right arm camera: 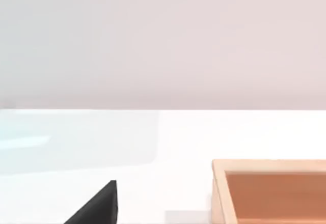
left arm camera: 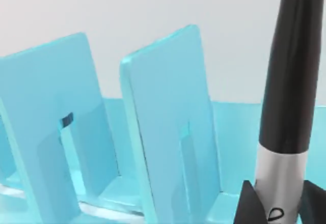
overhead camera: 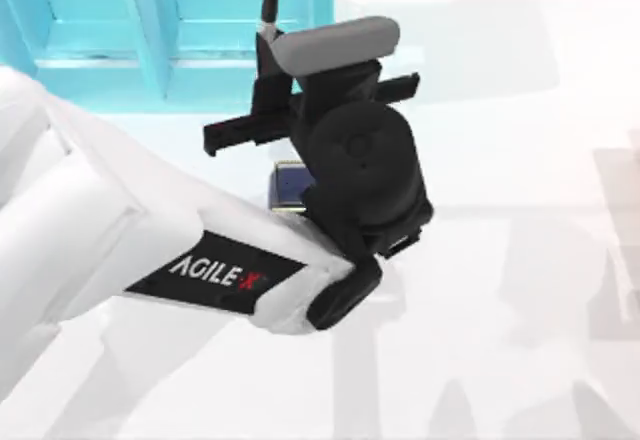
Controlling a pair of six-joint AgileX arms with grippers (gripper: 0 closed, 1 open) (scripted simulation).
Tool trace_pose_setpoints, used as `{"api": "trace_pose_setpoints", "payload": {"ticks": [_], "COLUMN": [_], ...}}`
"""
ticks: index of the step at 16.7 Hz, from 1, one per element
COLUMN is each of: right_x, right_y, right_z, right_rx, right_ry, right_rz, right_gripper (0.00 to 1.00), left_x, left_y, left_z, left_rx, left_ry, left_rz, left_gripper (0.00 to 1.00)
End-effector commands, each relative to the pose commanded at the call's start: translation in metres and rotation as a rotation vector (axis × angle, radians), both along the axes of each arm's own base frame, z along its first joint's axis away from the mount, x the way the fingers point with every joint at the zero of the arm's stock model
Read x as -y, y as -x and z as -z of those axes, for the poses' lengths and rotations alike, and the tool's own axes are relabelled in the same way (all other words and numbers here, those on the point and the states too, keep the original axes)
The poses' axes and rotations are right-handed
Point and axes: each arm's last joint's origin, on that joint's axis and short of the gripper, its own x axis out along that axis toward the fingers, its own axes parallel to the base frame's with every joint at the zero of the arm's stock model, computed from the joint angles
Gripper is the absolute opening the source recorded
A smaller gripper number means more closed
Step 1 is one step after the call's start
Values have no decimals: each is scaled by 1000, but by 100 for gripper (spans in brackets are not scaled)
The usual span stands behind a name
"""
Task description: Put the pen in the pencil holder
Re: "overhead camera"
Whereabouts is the dark blue book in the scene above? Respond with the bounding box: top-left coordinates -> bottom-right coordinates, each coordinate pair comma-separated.
267,158 -> 314,217

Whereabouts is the pale grey rounded box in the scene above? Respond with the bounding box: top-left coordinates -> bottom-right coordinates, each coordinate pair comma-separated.
269,15 -> 401,79

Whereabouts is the light blue rack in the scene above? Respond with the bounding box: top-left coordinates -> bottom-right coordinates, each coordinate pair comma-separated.
0,0 -> 338,114

